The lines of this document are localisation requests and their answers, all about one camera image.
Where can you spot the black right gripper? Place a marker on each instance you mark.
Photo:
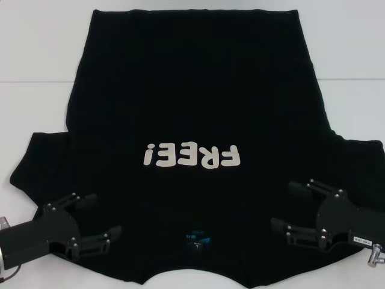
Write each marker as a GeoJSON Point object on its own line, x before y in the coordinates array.
{"type": "Point", "coordinates": [337, 219]}

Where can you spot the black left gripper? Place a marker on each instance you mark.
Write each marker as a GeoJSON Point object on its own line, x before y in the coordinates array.
{"type": "Point", "coordinates": [57, 225]}

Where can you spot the black shirt with FREE print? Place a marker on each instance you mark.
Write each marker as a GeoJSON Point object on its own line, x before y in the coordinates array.
{"type": "Point", "coordinates": [192, 105]}

